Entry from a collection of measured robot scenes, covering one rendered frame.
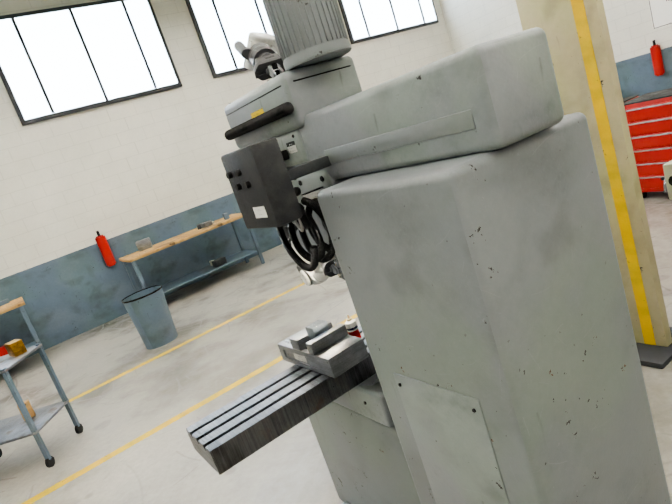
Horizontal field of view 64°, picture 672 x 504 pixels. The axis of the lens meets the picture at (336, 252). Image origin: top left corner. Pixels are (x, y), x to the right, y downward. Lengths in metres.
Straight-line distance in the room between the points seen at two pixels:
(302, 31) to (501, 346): 0.96
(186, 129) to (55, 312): 3.57
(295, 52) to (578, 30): 1.84
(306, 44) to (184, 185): 8.09
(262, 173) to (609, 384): 0.96
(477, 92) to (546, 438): 0.73
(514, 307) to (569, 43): 2.16
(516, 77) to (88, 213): 8.41
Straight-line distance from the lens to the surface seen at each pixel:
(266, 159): 1.34
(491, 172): 1.10
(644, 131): 6.24
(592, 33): 3.08
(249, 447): 1.72
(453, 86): 1.13
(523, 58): 1.17
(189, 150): 9.66
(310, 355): 1.83
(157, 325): 6.55
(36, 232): 9.11
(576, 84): 3.15
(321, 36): 1.56
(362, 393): 1.84
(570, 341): 1.31
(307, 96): 1.60
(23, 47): 9.45
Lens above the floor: 1.70
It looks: 12 degrees down
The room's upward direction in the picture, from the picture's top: 19 degrees counter-clockwise
